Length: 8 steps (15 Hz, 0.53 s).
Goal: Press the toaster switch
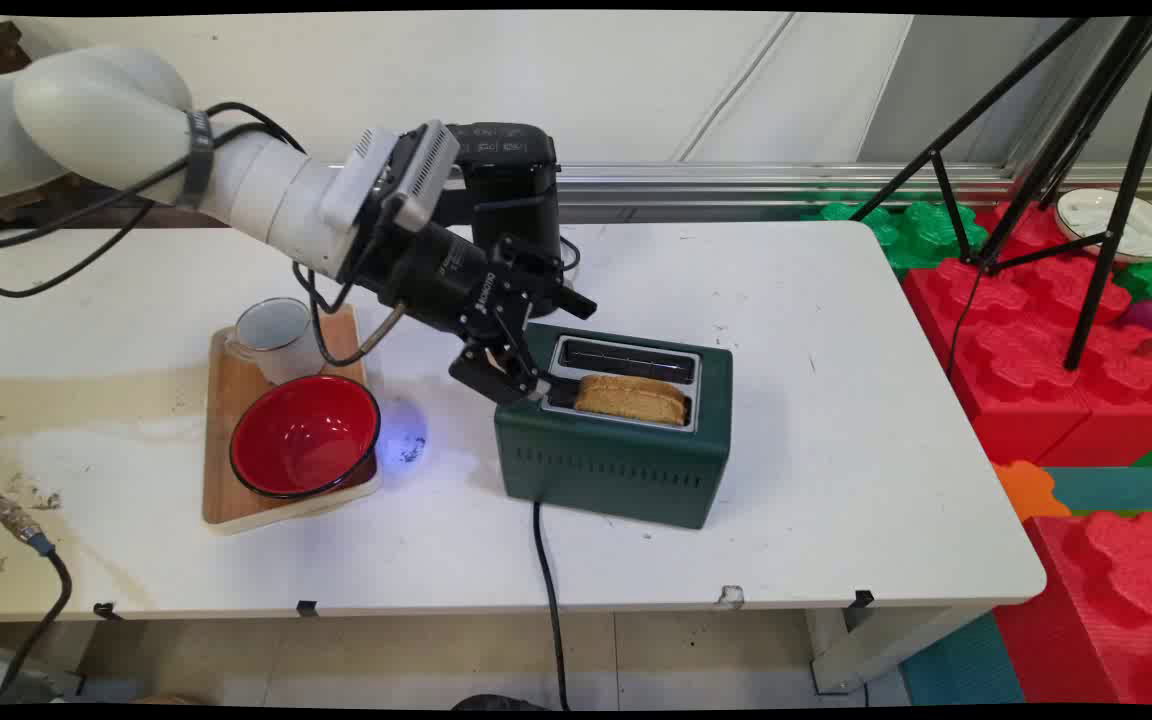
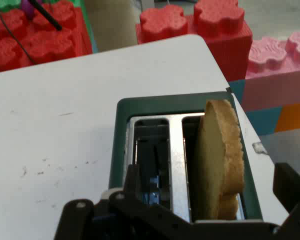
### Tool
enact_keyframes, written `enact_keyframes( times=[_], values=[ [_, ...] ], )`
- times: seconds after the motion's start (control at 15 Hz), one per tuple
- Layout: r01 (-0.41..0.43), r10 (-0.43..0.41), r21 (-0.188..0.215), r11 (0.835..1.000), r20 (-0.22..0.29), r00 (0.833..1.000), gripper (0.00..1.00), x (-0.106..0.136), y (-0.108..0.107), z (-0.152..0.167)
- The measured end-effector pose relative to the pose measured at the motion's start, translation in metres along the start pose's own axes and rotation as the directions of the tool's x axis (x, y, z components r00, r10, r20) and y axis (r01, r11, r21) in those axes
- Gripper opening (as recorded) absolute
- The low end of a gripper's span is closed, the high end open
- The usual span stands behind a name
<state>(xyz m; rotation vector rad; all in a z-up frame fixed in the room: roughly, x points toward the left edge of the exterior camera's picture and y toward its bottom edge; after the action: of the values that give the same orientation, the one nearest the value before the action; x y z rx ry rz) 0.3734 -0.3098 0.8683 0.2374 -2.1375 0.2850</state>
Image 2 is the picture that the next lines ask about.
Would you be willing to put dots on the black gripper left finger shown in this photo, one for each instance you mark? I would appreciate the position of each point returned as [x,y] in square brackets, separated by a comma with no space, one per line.
[130,212]

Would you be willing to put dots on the thick black rod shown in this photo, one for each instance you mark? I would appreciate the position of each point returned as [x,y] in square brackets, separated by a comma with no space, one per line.
[48,17]

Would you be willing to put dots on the pink foam block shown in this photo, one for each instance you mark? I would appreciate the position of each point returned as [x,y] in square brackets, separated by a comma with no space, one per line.
[277,75]

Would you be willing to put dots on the toasted bread slice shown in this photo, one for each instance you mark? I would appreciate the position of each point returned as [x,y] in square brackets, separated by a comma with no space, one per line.
[215,155]

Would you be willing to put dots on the red foam block two studs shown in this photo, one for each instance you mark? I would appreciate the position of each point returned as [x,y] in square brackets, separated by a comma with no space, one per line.
[215,30]

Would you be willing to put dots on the silver tape patch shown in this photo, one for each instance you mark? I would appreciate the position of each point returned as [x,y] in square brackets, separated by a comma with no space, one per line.
[259,148]

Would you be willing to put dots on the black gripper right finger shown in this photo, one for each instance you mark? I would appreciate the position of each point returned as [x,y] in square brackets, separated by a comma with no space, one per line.
[295,195]

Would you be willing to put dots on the large red foam block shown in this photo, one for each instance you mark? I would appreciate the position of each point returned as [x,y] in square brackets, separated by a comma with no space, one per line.
[47,45]

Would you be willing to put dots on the purple plastic object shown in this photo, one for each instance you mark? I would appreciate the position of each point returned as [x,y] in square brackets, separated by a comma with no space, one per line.
[28,8]

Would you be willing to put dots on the teal foam block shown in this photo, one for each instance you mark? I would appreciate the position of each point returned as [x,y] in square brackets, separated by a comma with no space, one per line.
[262,120]

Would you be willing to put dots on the dark green two-slot toaster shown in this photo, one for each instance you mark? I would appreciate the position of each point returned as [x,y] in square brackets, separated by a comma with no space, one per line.
[177,150]

